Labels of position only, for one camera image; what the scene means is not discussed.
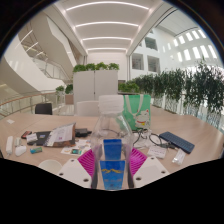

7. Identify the dark red phone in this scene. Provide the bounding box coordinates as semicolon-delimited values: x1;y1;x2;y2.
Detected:
20;130;33;140

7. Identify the white plastic packet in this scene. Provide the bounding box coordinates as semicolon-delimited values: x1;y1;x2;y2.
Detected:
171;148;187;166
147;144;168;160

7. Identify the small teal box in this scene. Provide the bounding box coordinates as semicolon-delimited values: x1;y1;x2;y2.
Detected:
29;146;44;155

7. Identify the white chair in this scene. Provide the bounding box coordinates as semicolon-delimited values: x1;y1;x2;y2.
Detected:
75;100;100;117

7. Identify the white power strip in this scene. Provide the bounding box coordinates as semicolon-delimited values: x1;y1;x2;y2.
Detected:
5;135;14;156

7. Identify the open paper booklet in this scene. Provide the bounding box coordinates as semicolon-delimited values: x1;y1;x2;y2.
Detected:
44;122;77;148

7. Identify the black chair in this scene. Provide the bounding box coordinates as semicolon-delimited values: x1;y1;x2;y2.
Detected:
34;102;54;116

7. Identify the colourful sticker sheet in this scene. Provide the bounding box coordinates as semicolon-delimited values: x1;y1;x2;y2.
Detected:
60;139;92;157

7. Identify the low planter with plants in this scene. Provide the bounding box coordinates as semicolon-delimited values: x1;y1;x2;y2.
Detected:
118;80;141;95

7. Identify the black tangled cable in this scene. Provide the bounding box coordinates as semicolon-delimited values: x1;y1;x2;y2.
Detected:
133;129;175;150

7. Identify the white cabinet with plants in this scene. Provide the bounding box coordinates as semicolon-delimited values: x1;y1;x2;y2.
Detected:
72;62;120;105

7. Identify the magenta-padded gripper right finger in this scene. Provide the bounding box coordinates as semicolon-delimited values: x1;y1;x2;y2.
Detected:
128;147;170;189

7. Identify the black notebook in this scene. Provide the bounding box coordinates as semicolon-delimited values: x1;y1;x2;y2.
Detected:
34;130;51;147

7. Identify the white computer mouse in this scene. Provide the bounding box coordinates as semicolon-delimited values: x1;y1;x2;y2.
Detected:
14;144;28;157

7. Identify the row of green hedge plants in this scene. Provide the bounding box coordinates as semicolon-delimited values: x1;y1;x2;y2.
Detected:
131;61;224;128

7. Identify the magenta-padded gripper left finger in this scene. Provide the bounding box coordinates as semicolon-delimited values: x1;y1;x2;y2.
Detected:
57;148;99;190

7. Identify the clear blue-labelled water bottle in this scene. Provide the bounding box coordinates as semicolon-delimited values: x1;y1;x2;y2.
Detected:
89;94;134;191

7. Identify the black wallet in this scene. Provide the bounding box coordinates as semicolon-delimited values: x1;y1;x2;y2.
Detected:
74;128;93;138

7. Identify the green tote bag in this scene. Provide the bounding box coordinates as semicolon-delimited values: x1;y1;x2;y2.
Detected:
123;94;153;132

